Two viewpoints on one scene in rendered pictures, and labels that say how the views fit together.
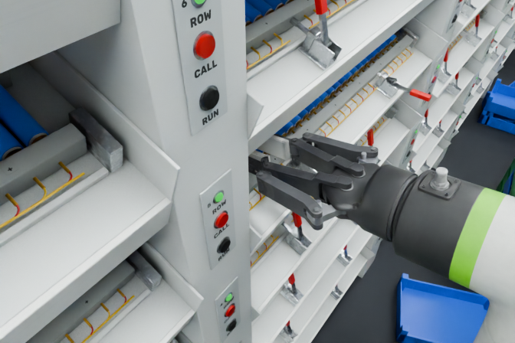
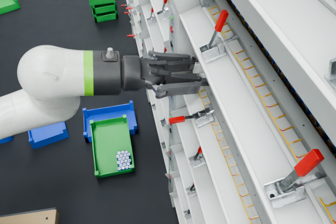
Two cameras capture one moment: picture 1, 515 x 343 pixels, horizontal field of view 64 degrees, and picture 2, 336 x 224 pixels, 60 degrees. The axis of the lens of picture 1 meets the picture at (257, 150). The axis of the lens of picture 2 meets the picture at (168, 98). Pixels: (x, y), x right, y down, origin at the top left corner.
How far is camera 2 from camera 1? 0.77 m
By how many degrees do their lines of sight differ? 79
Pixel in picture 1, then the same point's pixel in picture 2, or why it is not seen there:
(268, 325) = (186, 170)
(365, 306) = not seen: outside the picture
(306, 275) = (198, 209)
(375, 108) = (232, 209)
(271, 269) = (191, 140)
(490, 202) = (87, 55)
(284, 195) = (169, 55)
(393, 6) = (252, 144)
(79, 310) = not seen: hidden behind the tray
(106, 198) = not seen: outside the picture
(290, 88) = (196, 34)
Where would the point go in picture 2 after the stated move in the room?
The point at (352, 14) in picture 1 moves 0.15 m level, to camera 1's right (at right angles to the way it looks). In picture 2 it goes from (247, 95) to (190, 162)
